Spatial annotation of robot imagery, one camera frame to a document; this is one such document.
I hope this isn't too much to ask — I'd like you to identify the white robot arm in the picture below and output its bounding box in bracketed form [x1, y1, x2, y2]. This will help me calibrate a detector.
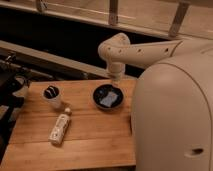
[98, 33, 213, 171]

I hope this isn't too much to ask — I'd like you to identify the black round bowl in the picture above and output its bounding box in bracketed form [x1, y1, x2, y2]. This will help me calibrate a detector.
[93, 84, 124, 110]

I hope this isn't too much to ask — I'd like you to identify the blue cloth in bowl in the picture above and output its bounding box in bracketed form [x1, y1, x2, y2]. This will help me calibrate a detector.
[100, 92, 118, 107]

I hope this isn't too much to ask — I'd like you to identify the wooden board table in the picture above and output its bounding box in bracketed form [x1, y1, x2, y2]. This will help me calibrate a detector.
[0, 79, 135, 171]

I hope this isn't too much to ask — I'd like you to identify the white cup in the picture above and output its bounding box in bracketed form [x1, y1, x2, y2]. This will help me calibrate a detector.
[43, 86, 64, 110]

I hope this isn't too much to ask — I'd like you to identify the black object in cup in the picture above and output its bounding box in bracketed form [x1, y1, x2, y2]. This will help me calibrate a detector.
[44, 86, 59, 99]

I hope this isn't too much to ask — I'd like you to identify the white plastic bottle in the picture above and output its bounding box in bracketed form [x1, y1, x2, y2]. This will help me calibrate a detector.
[49, 107, 71, 145]

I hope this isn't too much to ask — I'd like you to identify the black equipment at left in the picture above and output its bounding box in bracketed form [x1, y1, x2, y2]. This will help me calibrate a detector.
[0, 54, 29, 162]

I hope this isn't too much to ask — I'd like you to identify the metal railing frame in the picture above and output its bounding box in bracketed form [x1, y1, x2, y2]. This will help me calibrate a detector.
[0, 0, 213, 40]

